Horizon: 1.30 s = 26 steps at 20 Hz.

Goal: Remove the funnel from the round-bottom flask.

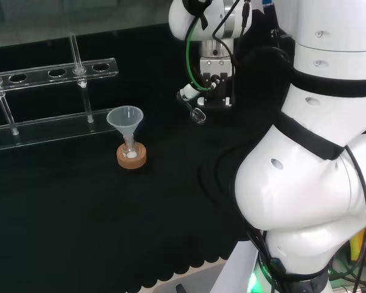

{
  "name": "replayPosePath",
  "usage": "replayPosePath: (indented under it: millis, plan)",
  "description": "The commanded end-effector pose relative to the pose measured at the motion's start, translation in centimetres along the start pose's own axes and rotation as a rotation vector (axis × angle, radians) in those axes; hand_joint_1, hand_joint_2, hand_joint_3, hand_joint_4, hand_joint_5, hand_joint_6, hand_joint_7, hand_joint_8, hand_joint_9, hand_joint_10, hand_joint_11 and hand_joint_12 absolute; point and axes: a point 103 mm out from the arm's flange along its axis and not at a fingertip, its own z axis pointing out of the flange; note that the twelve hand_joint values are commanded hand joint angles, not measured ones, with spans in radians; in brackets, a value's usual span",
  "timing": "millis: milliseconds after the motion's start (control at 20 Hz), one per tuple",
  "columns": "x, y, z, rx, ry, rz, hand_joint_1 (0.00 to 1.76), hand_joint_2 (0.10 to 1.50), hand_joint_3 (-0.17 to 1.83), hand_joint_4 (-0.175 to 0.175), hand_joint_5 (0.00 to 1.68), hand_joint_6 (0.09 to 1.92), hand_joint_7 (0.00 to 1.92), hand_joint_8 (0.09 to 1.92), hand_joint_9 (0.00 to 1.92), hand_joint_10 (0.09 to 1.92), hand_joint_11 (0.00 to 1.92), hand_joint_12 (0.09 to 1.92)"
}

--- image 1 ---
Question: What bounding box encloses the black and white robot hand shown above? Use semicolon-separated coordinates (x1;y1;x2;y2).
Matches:
176;84;203;116

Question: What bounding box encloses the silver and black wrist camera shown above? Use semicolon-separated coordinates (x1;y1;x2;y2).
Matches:
199;56;234;109

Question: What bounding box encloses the small glass round-bottom flask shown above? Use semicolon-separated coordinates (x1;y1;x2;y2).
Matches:
123;136;140;159

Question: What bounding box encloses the clear plastic funnel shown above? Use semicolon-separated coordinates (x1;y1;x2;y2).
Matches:
106;105;145;151

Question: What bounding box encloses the cork ring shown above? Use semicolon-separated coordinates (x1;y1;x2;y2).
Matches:
116;142;148;169

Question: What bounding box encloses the green cable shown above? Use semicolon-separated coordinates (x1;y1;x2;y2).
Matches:
185;13;215;92

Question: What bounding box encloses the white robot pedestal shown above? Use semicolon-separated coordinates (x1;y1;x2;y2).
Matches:
212;241;281;293

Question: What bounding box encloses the black bench cloth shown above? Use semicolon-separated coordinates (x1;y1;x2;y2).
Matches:
0;9;295;290

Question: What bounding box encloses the yellow stop button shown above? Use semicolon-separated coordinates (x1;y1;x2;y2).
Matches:
349;219;366;263

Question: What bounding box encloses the pale grey board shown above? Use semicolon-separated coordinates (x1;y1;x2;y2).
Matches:
154;258;229;293

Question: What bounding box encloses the thick black plug cable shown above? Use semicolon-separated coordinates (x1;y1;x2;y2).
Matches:
212;0;253;42

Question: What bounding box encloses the clear acrylic funnel stand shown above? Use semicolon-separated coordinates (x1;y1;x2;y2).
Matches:
0;32;120;153

